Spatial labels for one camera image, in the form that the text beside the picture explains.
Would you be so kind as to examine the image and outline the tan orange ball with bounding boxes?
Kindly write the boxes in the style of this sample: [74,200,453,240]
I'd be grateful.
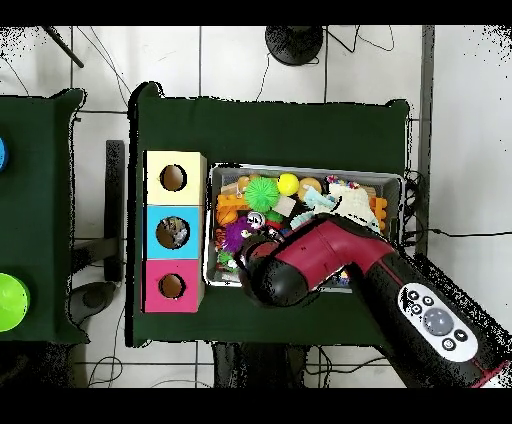
[299,176,323,197]

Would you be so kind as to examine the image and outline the green round bowl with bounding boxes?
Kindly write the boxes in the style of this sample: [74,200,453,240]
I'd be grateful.
[0,272,32,333]

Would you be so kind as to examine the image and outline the dark green table cloth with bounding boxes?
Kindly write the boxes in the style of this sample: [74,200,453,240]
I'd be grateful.
[127,79,413,353]

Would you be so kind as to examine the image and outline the cream white cloth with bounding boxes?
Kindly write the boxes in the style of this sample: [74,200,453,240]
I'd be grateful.
[326,182,382,235]

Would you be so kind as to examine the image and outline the wooden box with three holes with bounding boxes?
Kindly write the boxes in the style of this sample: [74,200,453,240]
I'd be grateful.
[142,150,208,313]

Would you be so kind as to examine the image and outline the small wooden block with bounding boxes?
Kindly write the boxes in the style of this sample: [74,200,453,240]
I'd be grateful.
[271,195,297,219]

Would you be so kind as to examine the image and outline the silver crushed can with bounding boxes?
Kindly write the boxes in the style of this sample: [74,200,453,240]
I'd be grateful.
[164,219,192,247]

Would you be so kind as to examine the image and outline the orange toy building block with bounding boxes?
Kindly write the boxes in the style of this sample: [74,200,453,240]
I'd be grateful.
[217,194,251,227]

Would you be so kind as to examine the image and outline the small white black ball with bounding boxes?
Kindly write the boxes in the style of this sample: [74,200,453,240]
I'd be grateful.
[246,211,268,232]

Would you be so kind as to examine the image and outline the yellow ball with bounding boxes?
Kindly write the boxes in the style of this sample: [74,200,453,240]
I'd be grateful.
[276,172,300,197]

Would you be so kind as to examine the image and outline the purple spiky ball with eyes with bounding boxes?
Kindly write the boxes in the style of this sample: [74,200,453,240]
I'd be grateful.
[221,217,257,256]

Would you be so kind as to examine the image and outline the shallow clear mesh bin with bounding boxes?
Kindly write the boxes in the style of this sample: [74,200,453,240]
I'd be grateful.
[203,163,404,296]

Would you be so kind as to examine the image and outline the green spiky rubber ball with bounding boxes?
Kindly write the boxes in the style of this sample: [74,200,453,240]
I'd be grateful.
[244,175,282,212]

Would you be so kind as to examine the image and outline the small orange plastic toy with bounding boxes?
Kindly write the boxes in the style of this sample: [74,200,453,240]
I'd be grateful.
[371,196,389,229]

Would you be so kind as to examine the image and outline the black pole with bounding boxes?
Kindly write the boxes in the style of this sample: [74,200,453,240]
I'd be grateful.
[41,25,85,69]

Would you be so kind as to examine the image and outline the black round stand base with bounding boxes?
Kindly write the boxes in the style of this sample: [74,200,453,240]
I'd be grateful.
[265,25,325,67]

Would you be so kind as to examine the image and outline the green toy with white eyes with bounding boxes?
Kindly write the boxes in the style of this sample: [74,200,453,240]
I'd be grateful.
[217,251,241,270]

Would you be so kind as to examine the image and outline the green cloth side table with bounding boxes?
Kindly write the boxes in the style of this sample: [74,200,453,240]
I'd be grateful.
[0,87,87,345]

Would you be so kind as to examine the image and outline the black panel stand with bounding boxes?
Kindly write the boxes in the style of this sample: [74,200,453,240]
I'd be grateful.
[105,139,127,281]

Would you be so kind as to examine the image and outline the grey round stand foot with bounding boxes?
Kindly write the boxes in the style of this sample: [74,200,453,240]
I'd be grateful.
[67,281,117,321]

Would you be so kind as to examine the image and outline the black cable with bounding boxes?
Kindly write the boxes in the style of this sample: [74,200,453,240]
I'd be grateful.
[403,226,512,241]

